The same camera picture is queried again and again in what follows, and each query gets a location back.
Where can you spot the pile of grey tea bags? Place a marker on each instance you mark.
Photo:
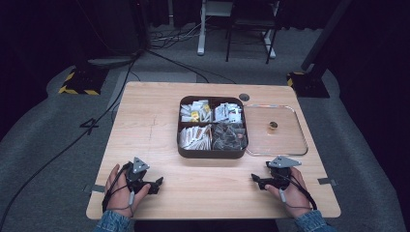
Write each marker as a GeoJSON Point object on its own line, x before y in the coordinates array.
{"type": "Point", "coordinates": [229, 137]}

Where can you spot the pile of white yellow packets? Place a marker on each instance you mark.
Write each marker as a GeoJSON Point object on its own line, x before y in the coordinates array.
{"type": "Point", "coordinates": [195, 112]}

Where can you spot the pile of white orange sachets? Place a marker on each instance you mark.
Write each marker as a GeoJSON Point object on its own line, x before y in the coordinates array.
{"type": "Point", "coordinates": [195, 138]}

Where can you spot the person's right hand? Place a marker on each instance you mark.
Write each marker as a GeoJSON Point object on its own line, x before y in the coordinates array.
{"type": "Point", "coordinates": [295, 198]}

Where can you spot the white desk frame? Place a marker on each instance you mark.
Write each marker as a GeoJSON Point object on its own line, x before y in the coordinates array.
{"type": "Point", "coordinates": [202, 35]}

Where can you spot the black chair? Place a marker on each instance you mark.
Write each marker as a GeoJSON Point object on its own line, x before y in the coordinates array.
{"type": "Point", "coordinates": [249, 22]}

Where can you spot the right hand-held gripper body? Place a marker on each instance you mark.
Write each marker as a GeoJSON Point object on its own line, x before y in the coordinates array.
{"type": "Point", "coordinates": [280, 162]}

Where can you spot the person's left hand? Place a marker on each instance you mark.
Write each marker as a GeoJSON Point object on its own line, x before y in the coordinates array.
{"type": "Point", "coordinates": [121, 196]}

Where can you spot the round grey table grommet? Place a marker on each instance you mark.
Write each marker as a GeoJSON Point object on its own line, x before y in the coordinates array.
{"type": "Point", "coordinates": [244, 97]}

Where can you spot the clear lid with gold knob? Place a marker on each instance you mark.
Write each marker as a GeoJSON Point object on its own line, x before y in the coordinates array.
{"type": "Point", "coordinates": [283, 145]}

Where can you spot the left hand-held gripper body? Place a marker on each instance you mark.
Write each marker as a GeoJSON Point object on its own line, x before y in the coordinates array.
{"type": "Point", "coordinates": [139, 166]}

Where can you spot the hazard striped black stand base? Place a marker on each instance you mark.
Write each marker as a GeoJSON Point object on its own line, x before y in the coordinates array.
{"type": "Point", "coordinates": [309, 85]}
{"type": "Point", "coordinates": [83, 80]}

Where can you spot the grey tape strip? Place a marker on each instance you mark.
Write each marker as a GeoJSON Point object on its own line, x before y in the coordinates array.
{"type": "Point", "coordinates": [326, 181]}
{"type": "Point", "coordinates": [98, 188]}

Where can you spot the black slanted stand pole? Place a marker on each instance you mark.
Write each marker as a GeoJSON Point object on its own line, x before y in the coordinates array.
{"type": "Point", "coordinates": [325, 35]}

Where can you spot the brown compartment box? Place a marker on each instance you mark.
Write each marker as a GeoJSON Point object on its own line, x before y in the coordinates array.
{"type": "Point", "coordinates": [209, 154]}

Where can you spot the pile of white printed packets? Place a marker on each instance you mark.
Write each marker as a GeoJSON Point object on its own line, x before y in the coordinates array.
{"type": "Point", "coordinates": [227, 112]}

